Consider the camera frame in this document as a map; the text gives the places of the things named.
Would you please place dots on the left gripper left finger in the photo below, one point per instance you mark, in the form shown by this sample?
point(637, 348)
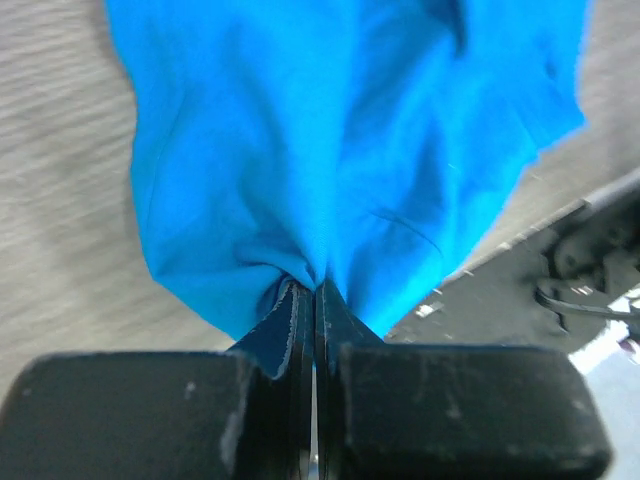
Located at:
point(242, 413)

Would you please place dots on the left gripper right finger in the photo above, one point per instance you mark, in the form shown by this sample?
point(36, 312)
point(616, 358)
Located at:
point(391, 411)

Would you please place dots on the blue t shirt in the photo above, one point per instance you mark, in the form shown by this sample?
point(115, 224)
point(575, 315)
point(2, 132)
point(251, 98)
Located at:
point(371, 143)

